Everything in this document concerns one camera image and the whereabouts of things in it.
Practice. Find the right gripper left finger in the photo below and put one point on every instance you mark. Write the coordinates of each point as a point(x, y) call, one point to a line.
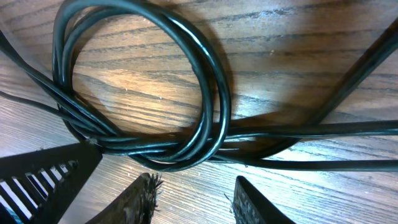
point(135, 205)

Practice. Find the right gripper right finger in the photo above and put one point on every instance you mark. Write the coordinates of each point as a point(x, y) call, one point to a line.
point(250, 206)

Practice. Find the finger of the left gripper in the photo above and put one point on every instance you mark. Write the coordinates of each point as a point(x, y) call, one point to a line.
point(39, 186)

